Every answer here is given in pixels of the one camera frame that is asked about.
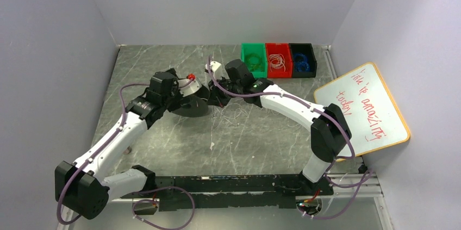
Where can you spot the black plastic bin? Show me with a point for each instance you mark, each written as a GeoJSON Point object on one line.
{"type": "Point", "coordinates": [304, 64]}

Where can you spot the pink capped small bottle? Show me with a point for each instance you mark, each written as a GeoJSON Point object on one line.
{"type": "Point", "coordinates": [127, 151]}

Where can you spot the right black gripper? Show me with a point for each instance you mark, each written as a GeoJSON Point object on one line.
{"type": "Point", "coordinates": [217, 91]}

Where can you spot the whiteboard with wooden frame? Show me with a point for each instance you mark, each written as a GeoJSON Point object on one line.
{"type": "Point", "coordinates": [368, 107]}

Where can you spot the black cable spool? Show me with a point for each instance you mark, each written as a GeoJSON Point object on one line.
{"type": "Point", "coordinates": [194, 101]}

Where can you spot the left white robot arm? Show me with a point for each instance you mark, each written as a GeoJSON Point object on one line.
{"type": "Point", "coordinates": [83, 188]}

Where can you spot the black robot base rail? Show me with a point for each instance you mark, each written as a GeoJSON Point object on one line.
{"type": "Point", "coordinates": [285, 191]}

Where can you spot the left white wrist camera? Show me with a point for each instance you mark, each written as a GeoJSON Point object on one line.
{"type": "Point", "coordinates": [189, 85]}

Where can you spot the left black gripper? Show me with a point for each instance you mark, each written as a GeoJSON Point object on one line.
{"type": "Point", "coordinates": [194, 101]}

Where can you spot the green plastic bin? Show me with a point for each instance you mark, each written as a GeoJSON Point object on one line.
{"type": "Point", "coordinates": [255, 58]}

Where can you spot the aluminium extrusion frame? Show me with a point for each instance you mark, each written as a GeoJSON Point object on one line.
{"type": "Point", "coordinates": [348, 186]}

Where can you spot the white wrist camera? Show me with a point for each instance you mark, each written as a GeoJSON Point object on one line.
{"type": "Point", "coordinates": [216, 69]}
{"type": "Point", "coordinates": [189, 85]}

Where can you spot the red plastic bin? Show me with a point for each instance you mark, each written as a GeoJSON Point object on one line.
{"type": "Point", "coordinates": [279, 60]}

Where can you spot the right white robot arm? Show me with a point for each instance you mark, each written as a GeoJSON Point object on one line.
{"type": "Point", "coordinates": [330, 133]}

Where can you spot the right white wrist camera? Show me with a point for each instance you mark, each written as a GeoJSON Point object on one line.
{"type": "Point", "coordinates": [216, 69]}

